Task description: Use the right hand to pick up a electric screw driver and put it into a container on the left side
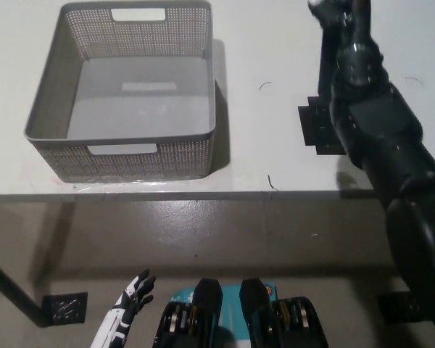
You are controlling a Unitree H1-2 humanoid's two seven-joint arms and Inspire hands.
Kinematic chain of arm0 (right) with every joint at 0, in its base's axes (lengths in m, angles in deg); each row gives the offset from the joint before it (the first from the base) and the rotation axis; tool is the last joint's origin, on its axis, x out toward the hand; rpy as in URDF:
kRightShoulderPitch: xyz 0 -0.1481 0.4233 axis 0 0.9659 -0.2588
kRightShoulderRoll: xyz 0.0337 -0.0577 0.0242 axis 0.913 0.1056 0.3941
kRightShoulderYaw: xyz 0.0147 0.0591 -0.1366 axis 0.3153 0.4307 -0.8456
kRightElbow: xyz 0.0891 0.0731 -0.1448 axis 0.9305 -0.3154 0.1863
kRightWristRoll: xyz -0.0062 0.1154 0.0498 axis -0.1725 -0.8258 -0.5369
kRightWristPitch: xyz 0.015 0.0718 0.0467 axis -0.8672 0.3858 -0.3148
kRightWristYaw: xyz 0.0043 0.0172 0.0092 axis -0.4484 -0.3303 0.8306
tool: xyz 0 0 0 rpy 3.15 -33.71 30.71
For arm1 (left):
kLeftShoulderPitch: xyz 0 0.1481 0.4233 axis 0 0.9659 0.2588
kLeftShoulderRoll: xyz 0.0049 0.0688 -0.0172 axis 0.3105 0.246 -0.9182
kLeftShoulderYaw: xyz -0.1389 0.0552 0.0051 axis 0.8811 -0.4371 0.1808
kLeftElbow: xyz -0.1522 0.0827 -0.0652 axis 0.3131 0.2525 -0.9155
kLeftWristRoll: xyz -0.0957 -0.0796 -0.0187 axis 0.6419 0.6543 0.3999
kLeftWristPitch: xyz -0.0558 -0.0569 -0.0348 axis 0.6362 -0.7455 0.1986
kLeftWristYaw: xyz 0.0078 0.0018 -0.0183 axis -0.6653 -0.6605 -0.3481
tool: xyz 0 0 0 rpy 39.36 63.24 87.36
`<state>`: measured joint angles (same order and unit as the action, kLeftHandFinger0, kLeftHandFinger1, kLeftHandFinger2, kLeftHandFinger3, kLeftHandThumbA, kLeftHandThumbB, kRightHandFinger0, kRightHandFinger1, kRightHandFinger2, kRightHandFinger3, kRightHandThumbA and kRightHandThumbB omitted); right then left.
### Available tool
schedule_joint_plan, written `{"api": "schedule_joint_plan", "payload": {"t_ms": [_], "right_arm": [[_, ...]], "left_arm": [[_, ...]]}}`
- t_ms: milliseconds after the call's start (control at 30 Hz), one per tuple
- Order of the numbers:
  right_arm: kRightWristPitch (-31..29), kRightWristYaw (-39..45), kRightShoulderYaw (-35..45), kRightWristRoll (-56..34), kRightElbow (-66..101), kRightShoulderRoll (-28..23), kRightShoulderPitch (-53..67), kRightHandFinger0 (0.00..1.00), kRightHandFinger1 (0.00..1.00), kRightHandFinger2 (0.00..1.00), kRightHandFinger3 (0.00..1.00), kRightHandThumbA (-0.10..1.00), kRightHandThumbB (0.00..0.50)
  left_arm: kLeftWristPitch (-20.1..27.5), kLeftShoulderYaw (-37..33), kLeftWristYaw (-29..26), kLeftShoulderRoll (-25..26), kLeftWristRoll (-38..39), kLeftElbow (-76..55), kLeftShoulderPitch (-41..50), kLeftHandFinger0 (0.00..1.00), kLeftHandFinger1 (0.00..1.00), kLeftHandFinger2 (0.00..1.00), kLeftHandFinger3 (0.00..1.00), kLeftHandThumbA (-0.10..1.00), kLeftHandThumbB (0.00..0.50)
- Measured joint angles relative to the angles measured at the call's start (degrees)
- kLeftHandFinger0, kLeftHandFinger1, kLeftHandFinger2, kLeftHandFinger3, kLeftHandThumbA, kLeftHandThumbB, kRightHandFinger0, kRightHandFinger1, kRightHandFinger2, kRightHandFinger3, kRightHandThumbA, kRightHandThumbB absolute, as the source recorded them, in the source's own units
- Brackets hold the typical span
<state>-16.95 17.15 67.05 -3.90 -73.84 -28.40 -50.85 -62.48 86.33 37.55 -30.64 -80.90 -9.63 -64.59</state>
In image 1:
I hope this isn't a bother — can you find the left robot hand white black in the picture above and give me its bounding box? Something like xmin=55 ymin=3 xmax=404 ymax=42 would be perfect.
xmin=114 ymin=268 xmax=157 ymax=322

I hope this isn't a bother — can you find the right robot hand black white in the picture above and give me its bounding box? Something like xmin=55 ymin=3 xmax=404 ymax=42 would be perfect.
xmin=307 ymin=0 xmax=374 ymax=44

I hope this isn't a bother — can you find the black floor plate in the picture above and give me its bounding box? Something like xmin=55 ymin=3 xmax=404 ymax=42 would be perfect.
xmin=42 ymin=291 xmax=88 ymax=324

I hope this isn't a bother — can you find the robot body black teal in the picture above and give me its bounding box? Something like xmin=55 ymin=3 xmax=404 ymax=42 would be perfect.
xmin=154 ymin=278 xmax=329 ymax=348

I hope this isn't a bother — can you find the black square stand base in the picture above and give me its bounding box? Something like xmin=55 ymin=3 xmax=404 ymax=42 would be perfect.
xmin=297 ymin=94 xmax=349 ymax=156

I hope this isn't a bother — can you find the clear plastic tape strip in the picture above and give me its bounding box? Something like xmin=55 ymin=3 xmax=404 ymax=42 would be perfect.
xmin=54 ymin=174 xmax=193 ymax=189

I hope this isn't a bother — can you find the grey perforated plastic basket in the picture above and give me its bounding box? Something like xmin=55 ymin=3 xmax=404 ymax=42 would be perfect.
xmin=24 ymin=0 xmax=218 ymax=183

